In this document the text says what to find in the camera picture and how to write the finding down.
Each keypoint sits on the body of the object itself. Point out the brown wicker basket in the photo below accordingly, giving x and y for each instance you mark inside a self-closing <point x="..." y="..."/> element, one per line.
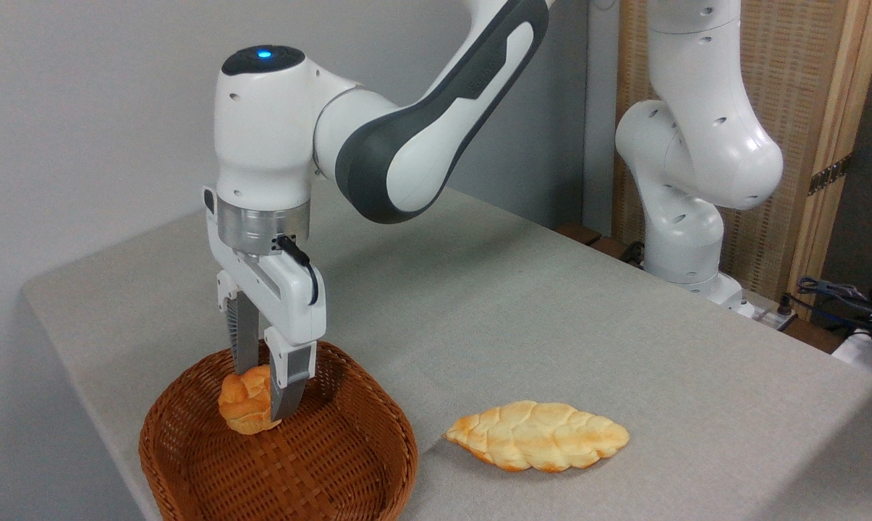
<point x="312" y="463"/>

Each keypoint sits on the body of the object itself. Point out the brown wooden base board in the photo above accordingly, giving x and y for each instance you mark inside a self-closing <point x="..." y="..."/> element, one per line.
<point x="598" y="242"/>

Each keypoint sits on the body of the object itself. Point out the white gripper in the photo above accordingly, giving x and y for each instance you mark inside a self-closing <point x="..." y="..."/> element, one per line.
<point x="291" y="304"/>

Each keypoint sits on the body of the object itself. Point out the woven wooden folding screen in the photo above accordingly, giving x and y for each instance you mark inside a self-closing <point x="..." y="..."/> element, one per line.
<point x="805" y="79"/>

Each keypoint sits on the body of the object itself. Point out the long braided bread loaf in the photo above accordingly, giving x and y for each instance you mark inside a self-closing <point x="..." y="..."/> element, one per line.
<point x="537" y="436"/>

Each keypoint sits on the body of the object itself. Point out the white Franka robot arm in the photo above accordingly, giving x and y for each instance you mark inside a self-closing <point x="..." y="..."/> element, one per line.
<point x="700" y="145"/>

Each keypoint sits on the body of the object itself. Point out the small round bread roll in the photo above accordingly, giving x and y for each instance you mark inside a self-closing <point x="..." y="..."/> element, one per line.
<point x="244" y="405"/>

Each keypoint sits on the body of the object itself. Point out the metal screen hinge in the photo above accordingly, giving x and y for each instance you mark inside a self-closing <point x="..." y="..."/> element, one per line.
<point x="830" y="174"/>

